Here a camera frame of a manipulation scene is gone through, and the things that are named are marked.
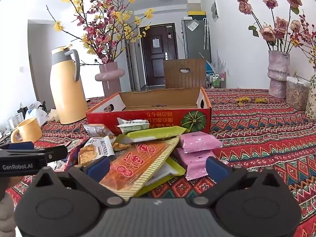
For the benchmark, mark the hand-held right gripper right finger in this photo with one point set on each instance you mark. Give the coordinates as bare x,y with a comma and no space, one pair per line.
217,169

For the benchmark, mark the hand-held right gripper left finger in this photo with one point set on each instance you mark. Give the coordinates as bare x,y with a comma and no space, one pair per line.
98,169

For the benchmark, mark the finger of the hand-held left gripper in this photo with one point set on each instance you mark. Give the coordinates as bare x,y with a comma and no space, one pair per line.
21,145
56,152

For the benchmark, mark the oat crisp packet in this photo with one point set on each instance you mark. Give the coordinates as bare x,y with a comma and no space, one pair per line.
95,150
97,130

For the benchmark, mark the pink snack packet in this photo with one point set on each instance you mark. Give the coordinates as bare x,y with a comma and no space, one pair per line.
195,164
200,142

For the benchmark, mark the orange snack packet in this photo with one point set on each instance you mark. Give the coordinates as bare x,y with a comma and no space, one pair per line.
140,163

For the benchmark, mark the green snack packet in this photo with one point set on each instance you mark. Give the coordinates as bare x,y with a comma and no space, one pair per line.
153,134
170,171

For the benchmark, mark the small white green packet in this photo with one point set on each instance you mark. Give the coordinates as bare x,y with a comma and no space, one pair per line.
133,125

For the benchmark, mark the red cardboard box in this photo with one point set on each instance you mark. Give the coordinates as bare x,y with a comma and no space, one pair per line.
158,118

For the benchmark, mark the person's left forearm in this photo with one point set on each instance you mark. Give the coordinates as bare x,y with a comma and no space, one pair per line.
6,212

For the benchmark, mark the yellow mug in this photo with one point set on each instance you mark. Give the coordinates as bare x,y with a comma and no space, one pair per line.
27,130

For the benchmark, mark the glass cup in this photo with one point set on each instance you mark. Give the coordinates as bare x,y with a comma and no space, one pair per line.
15,121

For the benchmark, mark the white plastic bag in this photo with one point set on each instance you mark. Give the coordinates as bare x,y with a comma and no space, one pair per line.
35,114

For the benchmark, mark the cream crumpled paper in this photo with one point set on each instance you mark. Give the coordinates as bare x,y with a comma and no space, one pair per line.
53,115

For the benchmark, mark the patterned tablecloth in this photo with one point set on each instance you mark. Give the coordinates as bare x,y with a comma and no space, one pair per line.
259,140

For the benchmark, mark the yellow thermos jug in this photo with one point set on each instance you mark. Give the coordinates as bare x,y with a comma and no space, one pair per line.
66,91

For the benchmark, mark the fallen yellow blossoms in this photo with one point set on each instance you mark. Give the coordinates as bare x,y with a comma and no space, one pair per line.
243,100

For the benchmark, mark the storage rack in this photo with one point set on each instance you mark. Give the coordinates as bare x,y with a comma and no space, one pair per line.
216,80

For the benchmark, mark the pink glass vase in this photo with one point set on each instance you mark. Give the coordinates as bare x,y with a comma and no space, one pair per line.
111,79

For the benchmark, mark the wooden chair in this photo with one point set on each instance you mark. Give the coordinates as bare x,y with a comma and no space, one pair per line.
185,76

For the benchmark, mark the clear storage jar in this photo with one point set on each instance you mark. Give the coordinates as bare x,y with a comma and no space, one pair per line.
297,95

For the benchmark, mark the textured pink vase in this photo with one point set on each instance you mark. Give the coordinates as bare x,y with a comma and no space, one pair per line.
278,76

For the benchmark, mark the spotted vase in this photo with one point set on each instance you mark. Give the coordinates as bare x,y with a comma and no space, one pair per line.
311,98

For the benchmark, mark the dark door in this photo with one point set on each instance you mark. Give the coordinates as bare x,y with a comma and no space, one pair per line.
159,54

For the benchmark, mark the pink and yellow blossom branches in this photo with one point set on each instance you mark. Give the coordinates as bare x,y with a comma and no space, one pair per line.
103,29

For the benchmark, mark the grey refrigerator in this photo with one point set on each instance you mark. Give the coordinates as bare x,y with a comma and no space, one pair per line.
195,39

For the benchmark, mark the white umbrella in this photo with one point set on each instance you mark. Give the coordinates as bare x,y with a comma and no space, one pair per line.
206,33

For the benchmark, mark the dried roses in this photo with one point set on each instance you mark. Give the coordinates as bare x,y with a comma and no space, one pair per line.
274,29

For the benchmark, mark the yellow box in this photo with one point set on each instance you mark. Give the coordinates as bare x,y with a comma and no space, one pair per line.
196,13

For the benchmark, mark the red and yellow flower sprigs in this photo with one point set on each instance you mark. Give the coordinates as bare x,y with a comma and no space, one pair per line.
306,34

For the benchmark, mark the wall calendar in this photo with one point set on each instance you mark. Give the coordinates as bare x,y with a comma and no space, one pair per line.
215,10

